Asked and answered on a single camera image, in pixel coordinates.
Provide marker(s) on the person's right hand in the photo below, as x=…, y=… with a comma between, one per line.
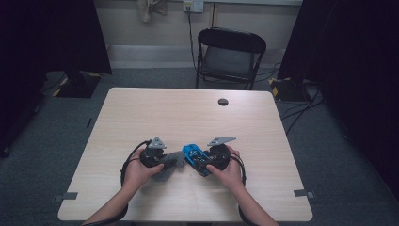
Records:
x=233, y=174

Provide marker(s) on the beige hanging cloth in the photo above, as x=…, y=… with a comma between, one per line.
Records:
x=149, y=9

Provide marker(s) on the black stand base yellow tape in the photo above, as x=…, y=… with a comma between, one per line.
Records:
x=78, y=86
x=288, y=89

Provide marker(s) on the black folding chair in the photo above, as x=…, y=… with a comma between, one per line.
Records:
x=230, y=59

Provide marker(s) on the grey tape strip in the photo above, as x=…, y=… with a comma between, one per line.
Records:
x=303, y=193
x=66, y=197

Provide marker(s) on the grey terry cloth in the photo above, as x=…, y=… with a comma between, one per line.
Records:
x=174, y=160

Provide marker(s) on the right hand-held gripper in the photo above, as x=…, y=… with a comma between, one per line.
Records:
x=219, y=157

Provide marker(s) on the person's left hand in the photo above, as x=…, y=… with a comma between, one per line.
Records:
x=138, y=175

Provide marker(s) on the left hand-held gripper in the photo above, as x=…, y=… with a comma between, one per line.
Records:
x=152, y=157

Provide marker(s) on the small black floor object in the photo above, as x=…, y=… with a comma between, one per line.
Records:
x=89, y=122

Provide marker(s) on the white wall socket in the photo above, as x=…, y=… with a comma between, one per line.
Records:
x=193, y=5

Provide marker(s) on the blue toy car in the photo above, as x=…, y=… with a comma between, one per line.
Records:
x=191, y=153

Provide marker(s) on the black curtain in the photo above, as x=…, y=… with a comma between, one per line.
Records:
x=47, y=47
x=351, y=62

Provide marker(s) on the black table grommet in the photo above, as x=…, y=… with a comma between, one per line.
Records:
x=223, y=102

